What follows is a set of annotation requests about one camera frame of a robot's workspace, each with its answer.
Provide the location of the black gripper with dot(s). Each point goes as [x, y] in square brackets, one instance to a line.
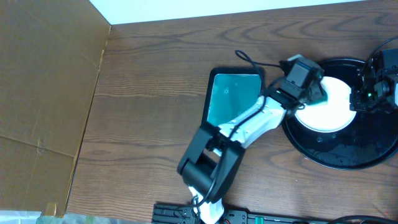
[318, 92]

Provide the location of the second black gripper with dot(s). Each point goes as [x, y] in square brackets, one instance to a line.
[358, 101]

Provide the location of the yellow green scrubbing sponge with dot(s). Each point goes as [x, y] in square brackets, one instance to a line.
[323, 99]

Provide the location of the white plate with green stain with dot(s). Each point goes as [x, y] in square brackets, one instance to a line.
[331, 115]

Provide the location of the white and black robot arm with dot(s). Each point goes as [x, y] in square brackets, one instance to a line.
[214, 155]

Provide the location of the round black tray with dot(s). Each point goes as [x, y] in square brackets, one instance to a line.
[367, 141]

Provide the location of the rectangular black water tray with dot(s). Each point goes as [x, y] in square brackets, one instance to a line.
[230, 92]

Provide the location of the brown cardboard panel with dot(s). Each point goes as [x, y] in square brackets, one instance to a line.
[51, 54]

